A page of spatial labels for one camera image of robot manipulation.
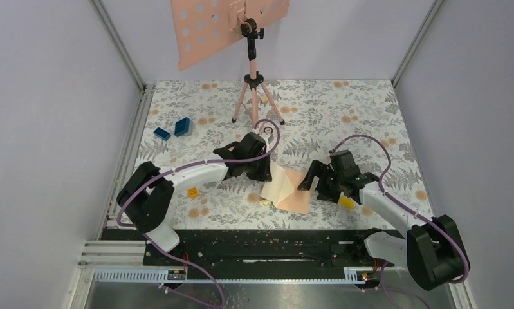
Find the purple cable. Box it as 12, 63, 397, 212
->
329, 135, 471, 309
116, 118, 281, 309

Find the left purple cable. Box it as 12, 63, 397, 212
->
116, 118, 281, 309

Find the large blue toy brick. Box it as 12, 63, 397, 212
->
174, 117, 193, 137

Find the tan paper envelope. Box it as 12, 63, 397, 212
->
260, 162, 315, 215

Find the small blue toy brick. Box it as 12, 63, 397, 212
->
153, 127, 171, 142

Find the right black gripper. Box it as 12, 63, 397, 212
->
297, 160, 344, 204

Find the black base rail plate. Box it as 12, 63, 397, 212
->
101, 228, 441, 283

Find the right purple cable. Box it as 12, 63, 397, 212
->
329, 135, 471, 309

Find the yellow toy brick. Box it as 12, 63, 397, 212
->
338, 196, 356, 209

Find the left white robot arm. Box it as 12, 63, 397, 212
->
116, 132, 272, 265

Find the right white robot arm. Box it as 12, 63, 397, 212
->
298, 150, 470, 291

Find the cream chess knight piece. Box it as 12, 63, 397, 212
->
259, 200, 271, 207

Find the orange square toy brick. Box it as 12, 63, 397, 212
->
187, 187, 199, 199

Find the pink perforated music stand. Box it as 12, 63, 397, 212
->
169, 0, 291, 129

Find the floral patterned table mat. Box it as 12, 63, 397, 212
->
136, 80, 432, 230

